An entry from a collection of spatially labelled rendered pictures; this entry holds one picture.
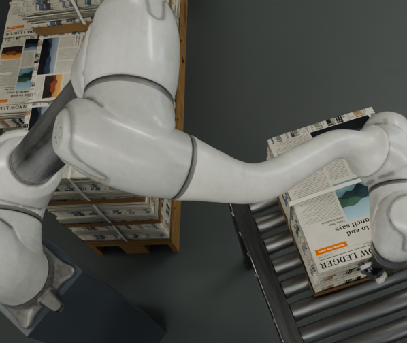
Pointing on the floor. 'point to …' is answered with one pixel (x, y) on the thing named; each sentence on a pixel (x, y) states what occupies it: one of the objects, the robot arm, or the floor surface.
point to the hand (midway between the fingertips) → (379, 274)
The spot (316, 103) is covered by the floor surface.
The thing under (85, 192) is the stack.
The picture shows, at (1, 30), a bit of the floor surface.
